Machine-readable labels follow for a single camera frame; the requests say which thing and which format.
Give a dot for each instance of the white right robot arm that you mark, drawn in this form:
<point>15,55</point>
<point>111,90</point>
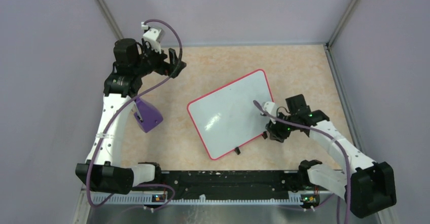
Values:
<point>366,186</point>

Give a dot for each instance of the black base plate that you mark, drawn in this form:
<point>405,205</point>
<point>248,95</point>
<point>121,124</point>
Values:
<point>230,185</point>

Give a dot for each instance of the white cable duct rail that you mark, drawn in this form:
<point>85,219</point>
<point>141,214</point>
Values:
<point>154,199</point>

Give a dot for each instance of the red framed whiteboard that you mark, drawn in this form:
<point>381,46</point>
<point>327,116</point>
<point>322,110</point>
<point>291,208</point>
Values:
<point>227,118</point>

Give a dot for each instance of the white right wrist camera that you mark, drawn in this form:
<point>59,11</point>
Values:
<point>270,107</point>

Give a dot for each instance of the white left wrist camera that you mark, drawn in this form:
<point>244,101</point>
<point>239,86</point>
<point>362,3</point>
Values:
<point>152,37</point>

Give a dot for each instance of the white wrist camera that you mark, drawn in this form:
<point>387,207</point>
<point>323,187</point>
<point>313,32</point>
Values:
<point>270,107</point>
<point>152,37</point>

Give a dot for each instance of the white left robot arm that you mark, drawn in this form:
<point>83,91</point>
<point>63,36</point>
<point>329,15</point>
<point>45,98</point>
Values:
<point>101,172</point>

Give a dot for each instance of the purple wedge eraser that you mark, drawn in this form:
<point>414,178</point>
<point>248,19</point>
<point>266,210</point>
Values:
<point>147,116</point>

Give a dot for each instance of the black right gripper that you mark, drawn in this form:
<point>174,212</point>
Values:
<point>276,132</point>

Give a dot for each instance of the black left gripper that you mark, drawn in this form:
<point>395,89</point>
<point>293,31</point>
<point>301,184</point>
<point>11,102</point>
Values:
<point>175,65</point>

